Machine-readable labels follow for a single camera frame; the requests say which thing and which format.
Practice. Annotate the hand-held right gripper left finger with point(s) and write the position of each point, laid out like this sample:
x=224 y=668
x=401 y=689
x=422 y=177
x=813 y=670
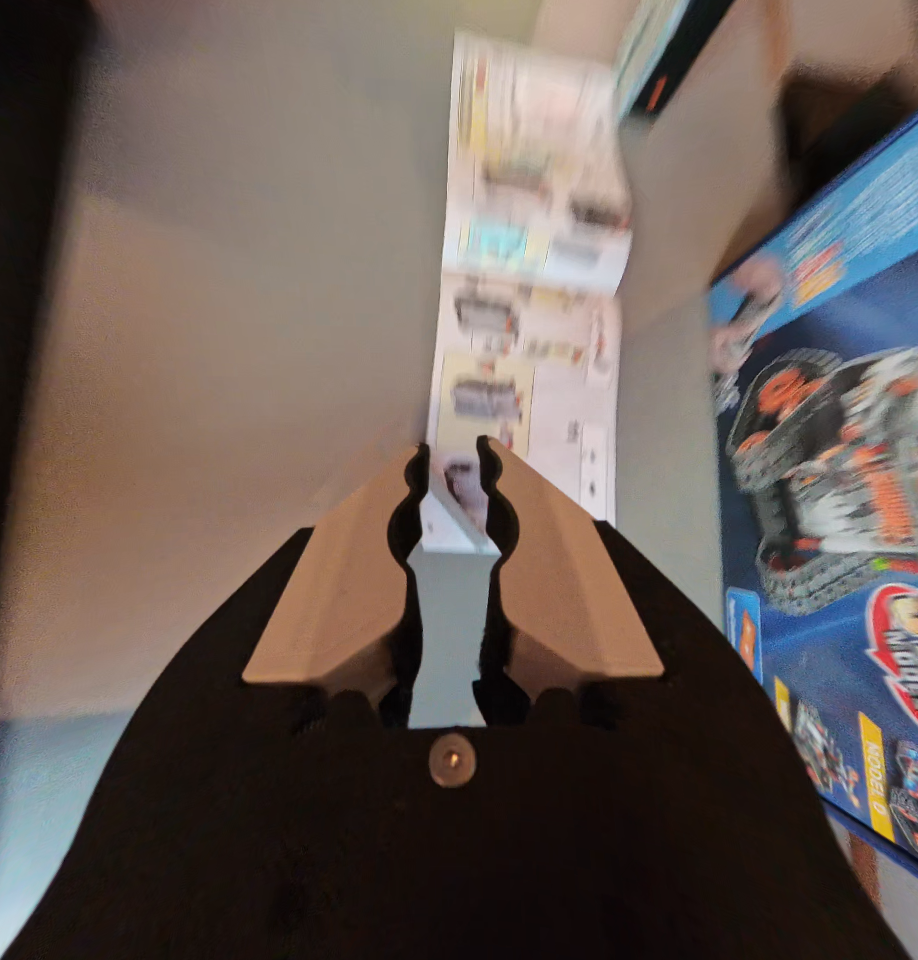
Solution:
x=339 y=600

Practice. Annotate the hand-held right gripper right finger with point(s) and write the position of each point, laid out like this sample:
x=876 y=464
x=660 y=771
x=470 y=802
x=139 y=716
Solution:
x=571 y=600

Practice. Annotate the blue toy robot box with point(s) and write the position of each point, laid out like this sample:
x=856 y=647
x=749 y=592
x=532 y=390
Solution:
x=841 y=450

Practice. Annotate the printed instruction sheet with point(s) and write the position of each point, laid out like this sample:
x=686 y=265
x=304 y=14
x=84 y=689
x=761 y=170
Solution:
x=534 y=262

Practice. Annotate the black box with orange mark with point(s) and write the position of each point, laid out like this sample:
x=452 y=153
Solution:
x=669 y=52

